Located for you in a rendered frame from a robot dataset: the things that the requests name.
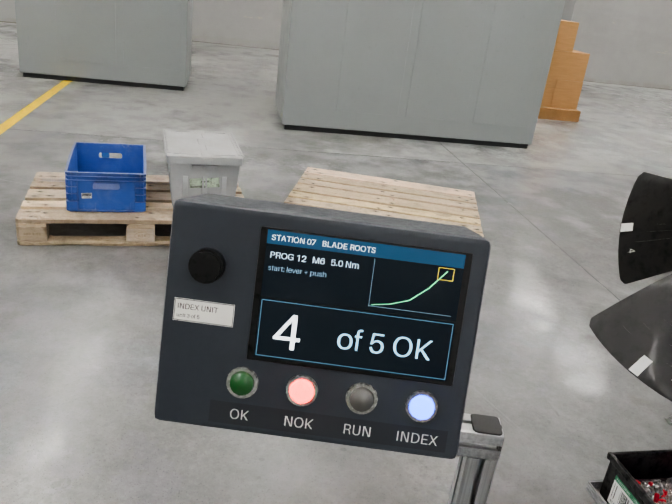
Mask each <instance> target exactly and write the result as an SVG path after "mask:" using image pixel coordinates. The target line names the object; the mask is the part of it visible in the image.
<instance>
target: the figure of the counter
mask: <svg viewBox="0 0 672 504"><path fill-rule="evenodd" d="M320 311H321V305H316V304H309V303H301V302H293V301H286V300H278V299H271V298H263V297H260V305H259V314H258V323H257V332H256V340H255V349H254V356H257V357H264V358H272V359H279V360H287V361H294V362H302V363H309V364H314V358H315V350H316V342H317V335H318V327H319V319H320Z"/></svg>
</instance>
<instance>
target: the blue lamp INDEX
mask: <svg viewBox="0 0 672 504"><path fill-rule="evenodd" d="M405 409H406V412H407V414H408V415H409V417H410V418H411V419H412V420H414V421H416V422H427V421H430V420H431V419H432V418H433V417H434V416H435V415H436V413H437V410H438V403H437V400H436V398H435V397H434V395H432V394H431V393H430V392H427V391H421V390H420V391H416V392H413V393H412V394H411V395H410V396H409V397H408V398H407V400H406V403H405Z"/></svg>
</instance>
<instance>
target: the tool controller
mask: <svg viewBox="0 0 672 504"><path fill-rule="evenodd" d="M490 249H491V244H490V241H489V240H488V239H486V238H484V237H482V236H481V235H479V234H477V233H476V232H474V231H472V230H470V229H469V228H467V227H465V226H458V225H450V224H443V223H435V222H427V221H419V220H412V219H404V218H396V217H389V216H381V215H373V214H365V213H358V212H350V211H342V210H334V209H327V208H319V207H311V206H303V205H296V204H288V203H280V202H273V201H265V200H257V199H249V198H242V197H234V196H226V195H218V194H211V193H207V194H202V195H197V196H191V197H186V198H181V199H178V200H176V201H175V203H174V205H173V214H172V224H171V235H170V246H169V257H168V267H167V278H166V289H165V300H164V310H163V321H162V332H161V343H160V353H159V364H158V375H157V386H156V396H155V407H154V414H155V418H156V419H158V420H163V421H171V422H178V423H186V424H193V425H200V426H208V427H215V428H223V429H230V430H238V431H245V432H252V433H260V434H267V435H275V436H282V437H290V438H297V439H304V440H312V441H319V442H327V443H334V444H342V445H349V446H357V447H364V448H371V449H379V450H386V451H394V452H401V453H409V454H416V455H423V456H431V457H438V458H446V459H454V458H455V457H456V455H457V453H458V448H459V441H460V435H461V429H462V423H463V417H464V410H465V404H466V398H467V392H468V385H469V379H470V373H471V367H472V361H473V354H474V348H475V342H476V336H477V329H478V323H479V317H480V311H481V305H482V298H483V292H484V286H485V280H486V274H487V267H488V261H489V255H490ZM260 297H263V298H271V299H278V300H286V301H293V302H301V303H309V304H316V305H321V311H320V319H319V327H318V335H317V342H316V350H315V358H314V364H309V363H302V362H294V361H287V360H279V359H272V358H264V357H257V356H254V349H255V340H256V332H257V323H258V314H259V305H260ZM237 367H248V368H250V369H252V370H253V371H254V372H255V373H256V375H257V377H258V381H259V385H258V388H257V390H256V392H255V393H254V394H253V395H251V396H250V397H248V398H237V397H235V396H233V395H232V394H231V393H230V392H229V391H228V389H227V385H226V380H227V376H228V374H229V373H230V372H231V371H232V370H233V369H234V368H237ZM296 375H308V376H310V377H311V378H313V379H314V380H315V382H316V384H317V386H318V395H317V397H316V399H315V400H314V401H313V403H311V404H310V405H307V406H296V405H294V404H293V403H291V402H290V400H289V399H288V397H287V394H286V386H287V383H288V381H289V380H290V379H291V378H292V377H294V376H296ZM356 383H367V384H369V385H371V386H372V387H374V389H375V390H376V392H377V395H378V401H377V405H376V407H375V408H374V409H373V410H372V411H371V412H370V413H367V414H356V413H354V412H353V411H351V410H350V409H349V407H348V406H347V403H346V400H345V399H346V392H347V391H348V389H349V388H350V387H351V386H352V385H354V384H356ZM420 390H421V391H427V392H430V393H431V394H432V395H434V397H435V398H436V400H437V403H438V410H437V413H436V415H435V416H434V417H433V418H432V419H431V420H430V421H427V422H416V421H414V420H412V419H411V418H410V417H409V415H408V414H407V412H406V409H405V403H406V400H407V398H408V397H409V396H410V395H411V394H412V393H413V392H416V391H420Z"/></svg>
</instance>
